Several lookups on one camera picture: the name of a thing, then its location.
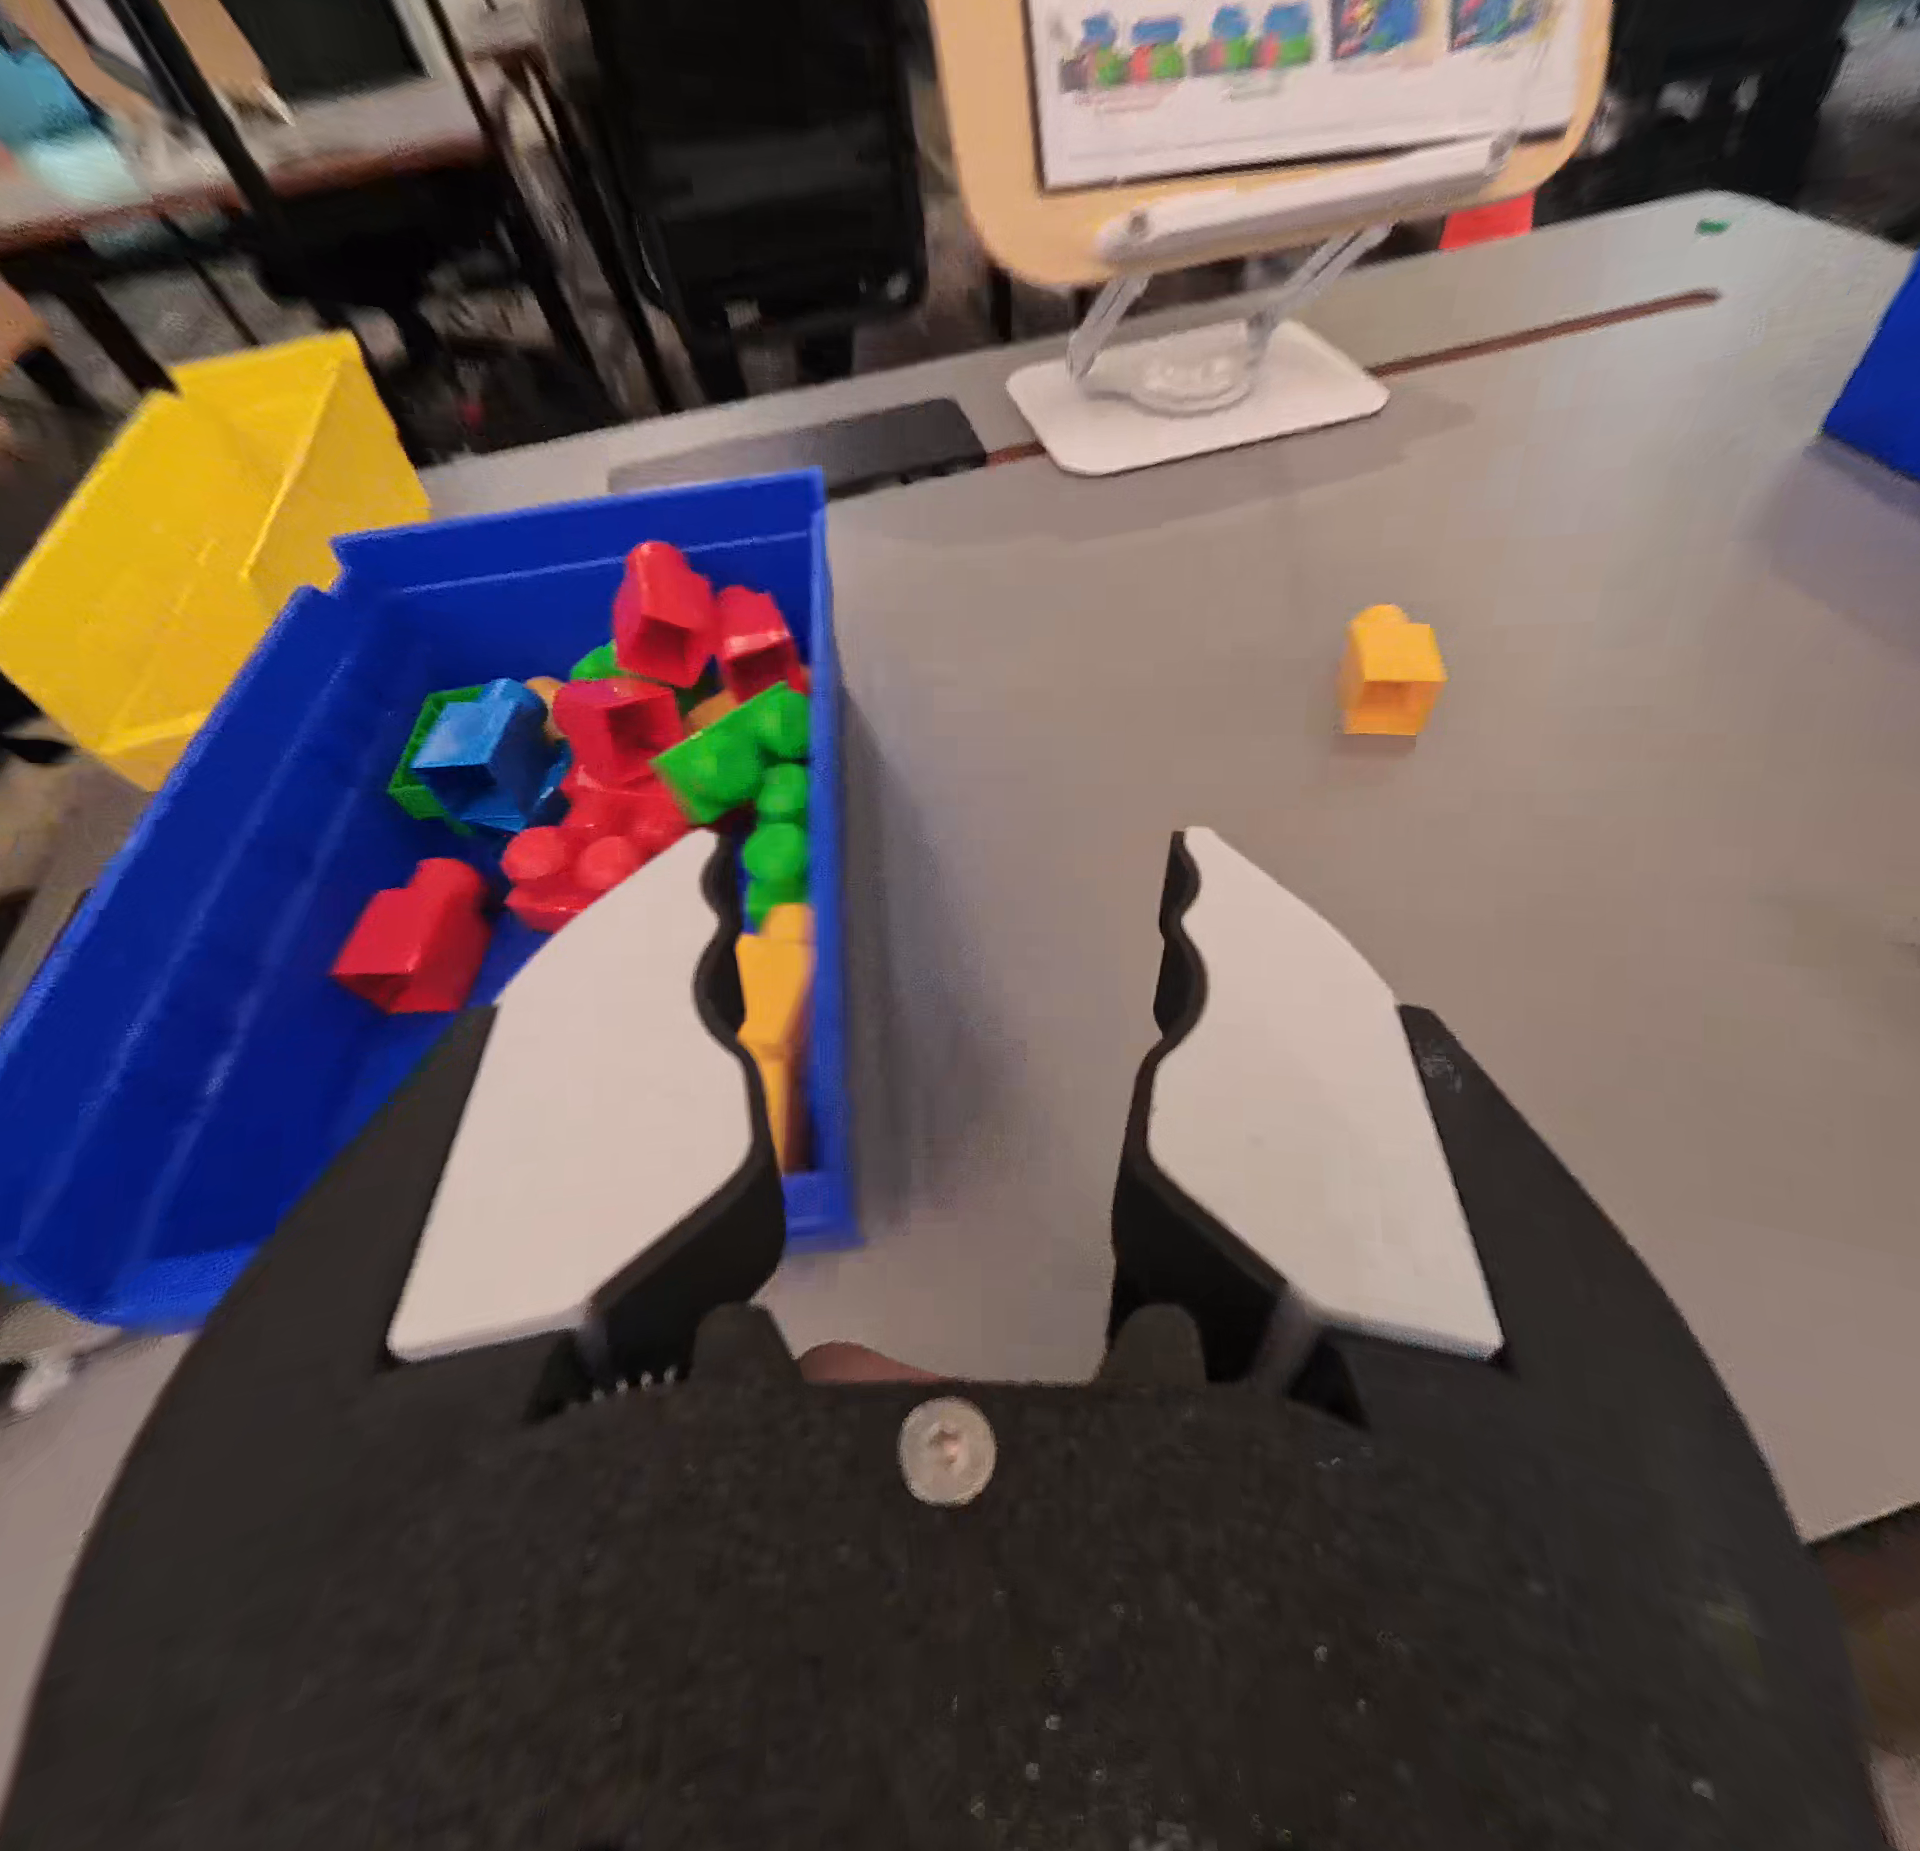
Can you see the flat table hatch cover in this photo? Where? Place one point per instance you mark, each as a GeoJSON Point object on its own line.
{"type": "Point", "coordinates": [842, 449]}

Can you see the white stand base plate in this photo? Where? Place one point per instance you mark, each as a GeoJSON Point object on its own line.
{"type": "Point", "coordinates": [1321, 397]}

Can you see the printed instruction sheet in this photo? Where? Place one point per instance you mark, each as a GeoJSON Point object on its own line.
{"type": "Point", "coordinates": [1275, 111]}

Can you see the pile of mixed blocks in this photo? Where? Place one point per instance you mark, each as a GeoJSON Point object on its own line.
{"type": "Point", "coordinates": [630, 711]}

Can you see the yellow single-stud block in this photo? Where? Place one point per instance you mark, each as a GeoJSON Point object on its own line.
{"type": "Point", "coordinates": [1394, 666]}

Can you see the black mesh office chair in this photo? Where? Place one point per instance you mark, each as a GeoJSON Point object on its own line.
{"type": "Point", "coordinates": [751, 111]}

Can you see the orange traffic cone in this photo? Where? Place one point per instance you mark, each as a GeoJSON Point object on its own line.
{"type": "Point", "coordinates": [1483, 223]}

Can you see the yellow plastic bin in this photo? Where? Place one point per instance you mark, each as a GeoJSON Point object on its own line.
{"type": "Point", "coordinates": [165, 577]}

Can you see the wood-edged desk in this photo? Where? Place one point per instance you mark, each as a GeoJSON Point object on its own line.
{"type": "Point", "coordinates": [224, 155]}

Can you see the white sheet holder ledge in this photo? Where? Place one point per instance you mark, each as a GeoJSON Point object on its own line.
{"type": "Point", "coordinates": [1290, 201]}

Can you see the blue plastic bin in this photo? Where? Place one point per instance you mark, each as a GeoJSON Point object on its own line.
{"type": "Point", "coordinates": [180, 1058]}
{"type": "Point", "coordinates": [1882, 381]}

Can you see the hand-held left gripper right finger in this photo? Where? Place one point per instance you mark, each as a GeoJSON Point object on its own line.
{"type": "Point", "coordinates": [1321, 1132]}

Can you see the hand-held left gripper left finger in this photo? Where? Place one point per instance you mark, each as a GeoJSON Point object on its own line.
{"type": "Point", "coordinates": [586, 1115]}

